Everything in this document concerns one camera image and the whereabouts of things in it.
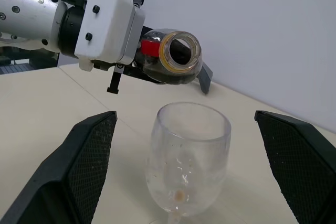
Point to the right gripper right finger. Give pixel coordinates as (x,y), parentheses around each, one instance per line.
(302,171)

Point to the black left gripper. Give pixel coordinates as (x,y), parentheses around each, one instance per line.
(115,79)

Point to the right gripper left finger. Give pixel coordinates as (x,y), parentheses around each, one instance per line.
(60,179)

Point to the dark soda bottle red label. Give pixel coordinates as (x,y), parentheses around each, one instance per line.
(151,48)

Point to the clear plastic cup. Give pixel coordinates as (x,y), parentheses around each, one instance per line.
(189,161)

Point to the dark gridded background equipment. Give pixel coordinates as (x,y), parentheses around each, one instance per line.
(15,68)

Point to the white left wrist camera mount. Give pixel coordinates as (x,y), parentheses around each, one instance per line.
(105,24)

